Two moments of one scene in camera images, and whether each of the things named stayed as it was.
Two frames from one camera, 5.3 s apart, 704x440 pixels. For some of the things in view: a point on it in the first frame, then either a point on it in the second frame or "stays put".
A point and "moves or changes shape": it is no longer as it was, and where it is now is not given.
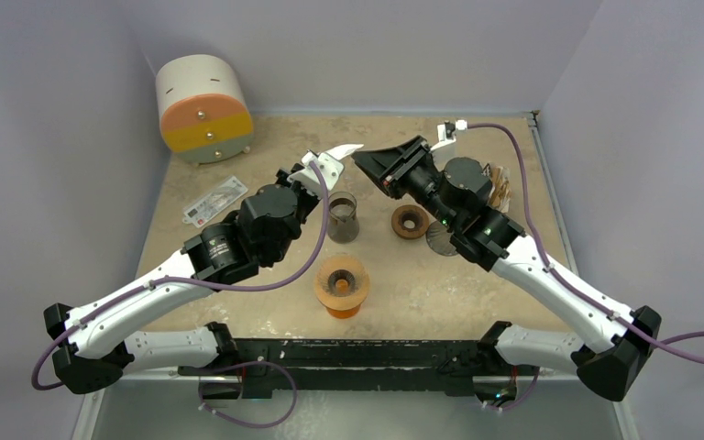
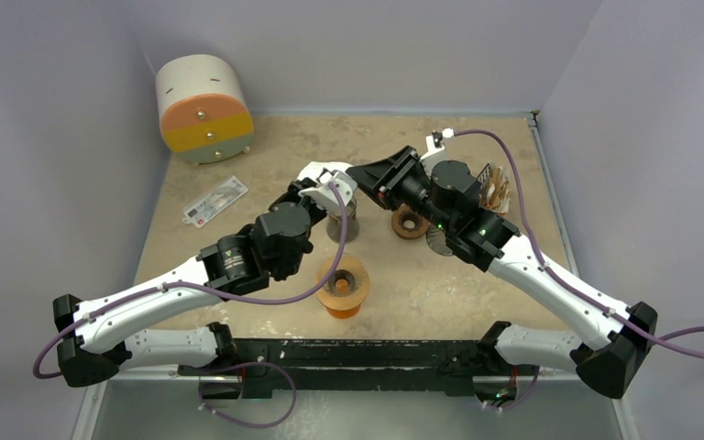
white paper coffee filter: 341,151 moves or changes shape
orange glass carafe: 344,313 stays put
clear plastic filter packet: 206,206 stays put
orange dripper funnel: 342,283 stays put
